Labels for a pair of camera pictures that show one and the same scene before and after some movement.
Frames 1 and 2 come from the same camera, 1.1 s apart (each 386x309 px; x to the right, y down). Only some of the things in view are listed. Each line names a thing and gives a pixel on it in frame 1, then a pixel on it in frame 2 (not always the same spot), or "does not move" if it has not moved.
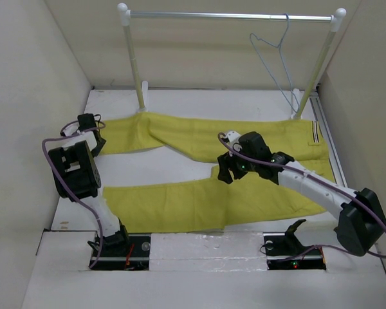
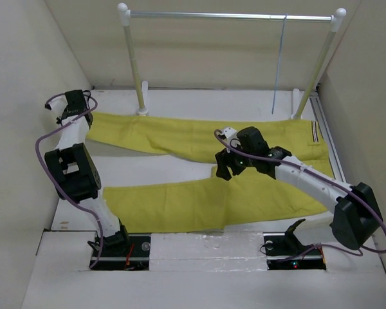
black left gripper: x=96 y=152 to x=58 y=121
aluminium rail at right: x=335 y=163 does not move
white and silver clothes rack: x=337 y=15 does not move
